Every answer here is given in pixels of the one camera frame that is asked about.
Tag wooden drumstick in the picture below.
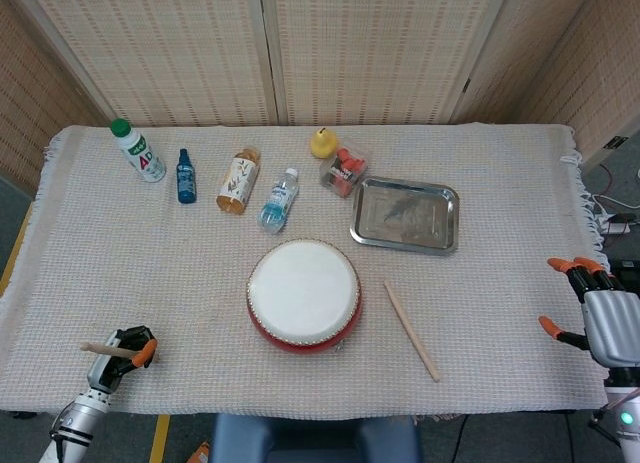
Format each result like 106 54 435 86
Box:
383 279 442 383
80 341 140 359

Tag clear water bottle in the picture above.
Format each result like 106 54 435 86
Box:
257 167 300 234

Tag white power strip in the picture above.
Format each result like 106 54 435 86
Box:
597 213 635 236

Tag clear box red items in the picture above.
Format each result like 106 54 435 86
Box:
318 137 372 199

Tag beige woven tablecloth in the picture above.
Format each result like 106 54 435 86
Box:
0 124 635 425

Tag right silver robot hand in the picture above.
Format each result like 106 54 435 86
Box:
538 256 640 369

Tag bamboo folding screen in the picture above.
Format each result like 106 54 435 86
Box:
0 0 640 182

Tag amber tea bottle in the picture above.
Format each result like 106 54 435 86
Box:
215 145 261 217

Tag black box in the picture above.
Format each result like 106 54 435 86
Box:
609 258 640 295

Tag red and white drum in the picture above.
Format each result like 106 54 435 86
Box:
245 238 362 355

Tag yellow toy pear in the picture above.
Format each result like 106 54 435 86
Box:
309 127 341 159

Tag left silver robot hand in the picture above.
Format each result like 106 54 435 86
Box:
85 325 159 395

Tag rectangular metal tray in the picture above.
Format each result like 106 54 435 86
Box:
349 175 460 257

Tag small blue bottle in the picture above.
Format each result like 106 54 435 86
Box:
176 148 198 205

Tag white bottle green cap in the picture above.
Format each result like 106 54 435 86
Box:
109 118 167 184

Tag blue padded seat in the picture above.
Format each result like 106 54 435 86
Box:
208 412 424 463

